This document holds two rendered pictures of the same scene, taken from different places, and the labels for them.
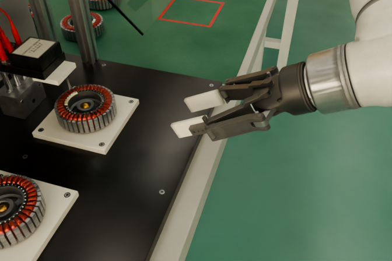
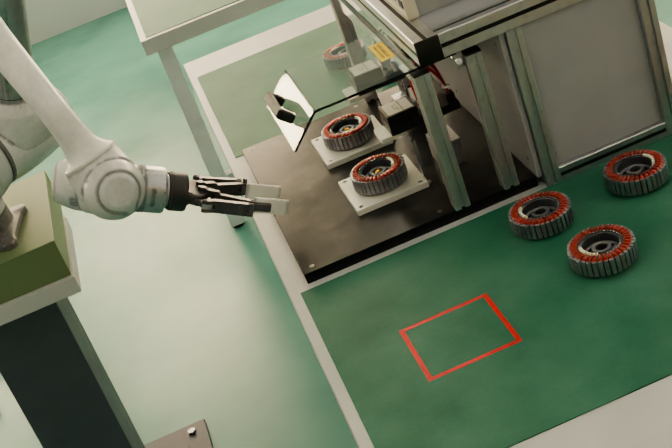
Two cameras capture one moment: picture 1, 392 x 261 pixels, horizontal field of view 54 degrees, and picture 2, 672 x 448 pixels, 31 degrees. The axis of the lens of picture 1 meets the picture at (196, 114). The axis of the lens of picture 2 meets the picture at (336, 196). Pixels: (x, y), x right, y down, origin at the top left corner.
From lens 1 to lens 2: 2.69 m
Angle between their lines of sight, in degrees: 108
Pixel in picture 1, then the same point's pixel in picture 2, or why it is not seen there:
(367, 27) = not seen: hidden behind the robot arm
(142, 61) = (421, 249)
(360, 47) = not seen: hidden behind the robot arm
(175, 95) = (335, 239)
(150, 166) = (300, 203)
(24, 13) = (521, 129)
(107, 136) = (346, 186)
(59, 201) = (331, 157)
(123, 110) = (358, 200)
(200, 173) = (269, 233)
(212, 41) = (373, 316)
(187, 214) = (259, 216)
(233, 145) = not seen: outside the picture
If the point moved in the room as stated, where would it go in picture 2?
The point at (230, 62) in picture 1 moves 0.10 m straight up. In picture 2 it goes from (325, 309) to (307, 263)
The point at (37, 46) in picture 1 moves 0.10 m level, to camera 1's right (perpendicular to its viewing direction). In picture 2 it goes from (395, 107) to (354, 132)
